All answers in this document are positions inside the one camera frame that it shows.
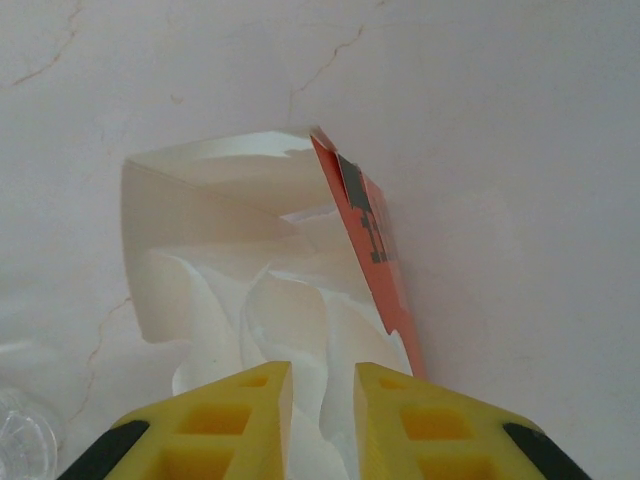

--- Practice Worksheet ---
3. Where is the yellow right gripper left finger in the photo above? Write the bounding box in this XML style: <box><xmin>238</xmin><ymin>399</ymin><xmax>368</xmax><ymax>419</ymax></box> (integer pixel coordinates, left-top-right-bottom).
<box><xmin>57</xmin><ymin>360</ymin><xmax>294</xmax><ymax>480</ymax></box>

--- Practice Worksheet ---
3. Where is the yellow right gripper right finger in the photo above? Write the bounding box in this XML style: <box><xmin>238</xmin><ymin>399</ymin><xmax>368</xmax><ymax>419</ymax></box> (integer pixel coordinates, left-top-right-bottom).
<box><xmin>353</xmin><ymin>361</ymin><xmax>595</xmax><ymax>480</ymax></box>

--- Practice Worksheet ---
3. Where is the white paper coffee filter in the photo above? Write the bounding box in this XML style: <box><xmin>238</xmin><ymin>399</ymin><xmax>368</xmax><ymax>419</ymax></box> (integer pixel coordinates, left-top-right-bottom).
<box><xmin>324</xmin><ymin>292</ymin><xmax>414</xmax><ymax>379</ymax></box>
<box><xmin>239</xmin><ymin>272</ymin><xmax>364</xmax><ymax>480</ymax></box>
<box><xmin>171</xmin><ymin>249</ymin><xmax>251</xmax><ymax>399</ymax></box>

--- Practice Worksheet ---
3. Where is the clear plastic coffee dripper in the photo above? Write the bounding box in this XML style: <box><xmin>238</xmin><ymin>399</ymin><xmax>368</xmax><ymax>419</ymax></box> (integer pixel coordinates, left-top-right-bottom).
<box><xmin>0</xmin><ymin>339</ymin><xmax>66</xmax><ymax>480</ymax></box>

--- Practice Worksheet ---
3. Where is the orange and white filter box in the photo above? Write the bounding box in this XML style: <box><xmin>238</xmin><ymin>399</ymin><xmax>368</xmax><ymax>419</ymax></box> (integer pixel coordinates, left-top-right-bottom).
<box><xmin>119</xmin><ymin>124</ymin><xmax>429</xmax><ymax>381</ymax></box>

